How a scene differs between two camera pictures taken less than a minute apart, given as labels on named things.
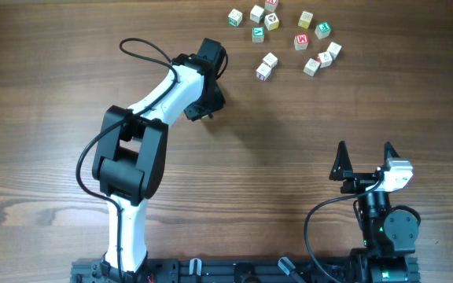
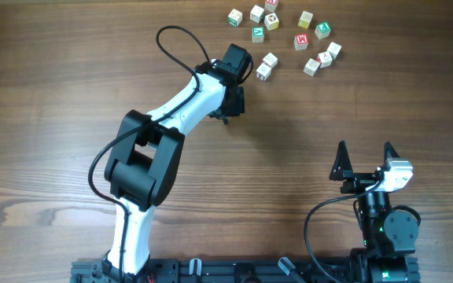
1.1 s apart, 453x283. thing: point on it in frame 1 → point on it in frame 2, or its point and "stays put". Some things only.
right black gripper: [359, 180] stays put
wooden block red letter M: [301, 41] stays put
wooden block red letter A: [324, 59] stays put
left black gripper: [207, 107] → [234, 104]
